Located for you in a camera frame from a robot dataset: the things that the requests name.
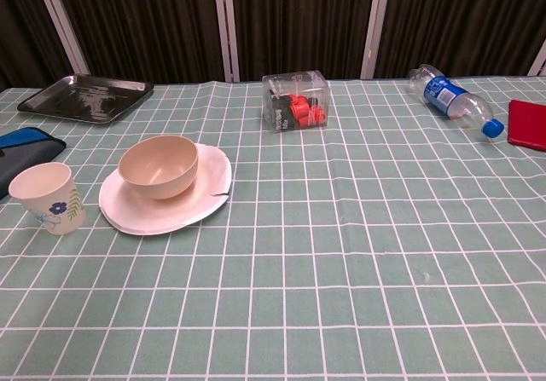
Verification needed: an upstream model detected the floral print paper cup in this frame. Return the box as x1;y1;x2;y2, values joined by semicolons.
8;161;87;236

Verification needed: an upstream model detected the clear box with red parts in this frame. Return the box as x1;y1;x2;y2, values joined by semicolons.
261;69;332;134

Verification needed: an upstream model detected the green checkered tablecloth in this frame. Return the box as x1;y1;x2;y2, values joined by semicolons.
0;73;546;381

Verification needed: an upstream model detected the white paper plate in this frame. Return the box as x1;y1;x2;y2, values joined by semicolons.
98;142;234;236

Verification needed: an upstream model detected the beige bowl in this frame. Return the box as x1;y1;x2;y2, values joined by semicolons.
118;135;200;200

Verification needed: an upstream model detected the empty plastic bottle blue label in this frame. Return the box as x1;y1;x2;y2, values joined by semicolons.
407;63;506;139

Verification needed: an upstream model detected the stainless steel tray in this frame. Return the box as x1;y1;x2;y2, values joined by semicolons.
16;73;155;125

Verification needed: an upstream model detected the blue and grey cloth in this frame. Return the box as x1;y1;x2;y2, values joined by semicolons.
0;127;67;201

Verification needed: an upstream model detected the red flat board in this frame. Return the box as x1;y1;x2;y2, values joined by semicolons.
507;98;546;153

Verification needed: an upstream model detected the white partition frame post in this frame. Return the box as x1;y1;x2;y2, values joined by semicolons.
526;41;546;77
211;0;241;84
31;0;91;77
359;0;394;80

